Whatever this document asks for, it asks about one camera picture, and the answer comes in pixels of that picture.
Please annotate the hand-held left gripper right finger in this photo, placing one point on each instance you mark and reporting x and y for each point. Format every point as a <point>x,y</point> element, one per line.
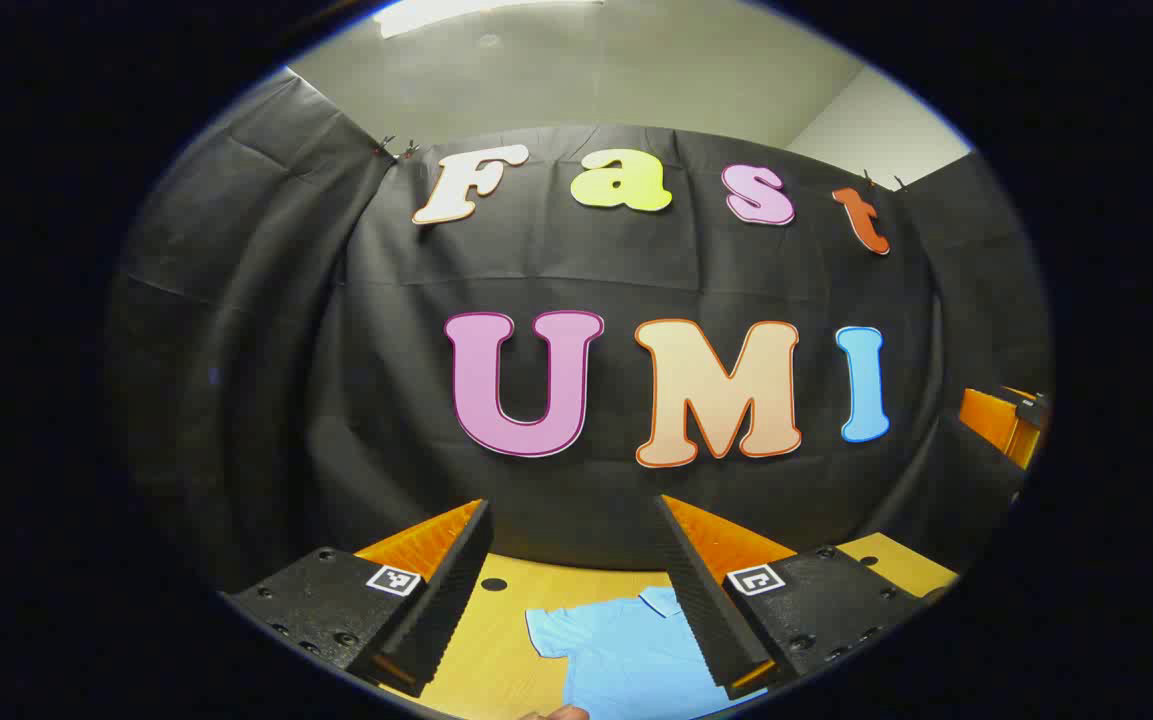
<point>706,610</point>

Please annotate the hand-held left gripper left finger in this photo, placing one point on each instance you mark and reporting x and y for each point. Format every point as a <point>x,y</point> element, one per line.
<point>446,610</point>

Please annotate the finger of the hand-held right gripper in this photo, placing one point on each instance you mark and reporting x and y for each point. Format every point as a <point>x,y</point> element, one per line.
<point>991,420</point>

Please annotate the light blue T-shirt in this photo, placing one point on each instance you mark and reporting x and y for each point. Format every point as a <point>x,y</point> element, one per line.
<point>626,660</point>

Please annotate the black backdrop cloth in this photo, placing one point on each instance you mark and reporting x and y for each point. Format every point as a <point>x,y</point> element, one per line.
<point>386,400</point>

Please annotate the black cloth clip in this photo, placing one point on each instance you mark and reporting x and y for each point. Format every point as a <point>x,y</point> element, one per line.
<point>881,180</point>
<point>396,148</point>

